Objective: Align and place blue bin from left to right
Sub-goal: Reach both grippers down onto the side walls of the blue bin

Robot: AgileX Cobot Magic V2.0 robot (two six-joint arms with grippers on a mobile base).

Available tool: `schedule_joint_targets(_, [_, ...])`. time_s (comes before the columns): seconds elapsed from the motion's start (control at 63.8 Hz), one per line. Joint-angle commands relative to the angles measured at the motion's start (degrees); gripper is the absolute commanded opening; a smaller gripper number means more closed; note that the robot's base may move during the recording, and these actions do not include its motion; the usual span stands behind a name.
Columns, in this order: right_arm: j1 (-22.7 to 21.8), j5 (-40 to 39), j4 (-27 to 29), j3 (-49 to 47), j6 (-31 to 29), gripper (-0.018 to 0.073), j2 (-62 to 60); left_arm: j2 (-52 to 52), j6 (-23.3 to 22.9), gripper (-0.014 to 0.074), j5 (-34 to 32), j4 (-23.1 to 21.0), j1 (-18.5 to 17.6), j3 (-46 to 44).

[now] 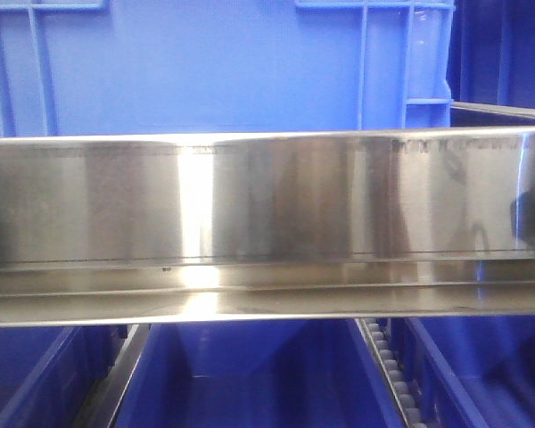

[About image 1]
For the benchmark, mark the blue bin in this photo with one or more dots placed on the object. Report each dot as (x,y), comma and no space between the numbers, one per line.
(47,372)
(273,373)
(468,371)

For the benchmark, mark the stainless steel shelf beam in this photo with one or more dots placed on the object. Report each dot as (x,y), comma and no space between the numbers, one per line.
(195,227)

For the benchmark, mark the steel lane divider left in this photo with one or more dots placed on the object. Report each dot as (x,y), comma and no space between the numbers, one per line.
(102,404)

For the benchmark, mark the blue crate upper shelf centre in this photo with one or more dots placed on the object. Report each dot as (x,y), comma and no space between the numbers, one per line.
(140,67)

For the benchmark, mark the blue crate shelf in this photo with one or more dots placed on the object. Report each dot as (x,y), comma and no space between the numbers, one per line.
(492,63)
(140,67)

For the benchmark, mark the blue crate upper shelf right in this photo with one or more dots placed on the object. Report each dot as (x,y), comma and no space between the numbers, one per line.
(492,63)

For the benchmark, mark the white roller track rail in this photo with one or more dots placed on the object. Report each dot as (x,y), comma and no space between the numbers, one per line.
(390,370)

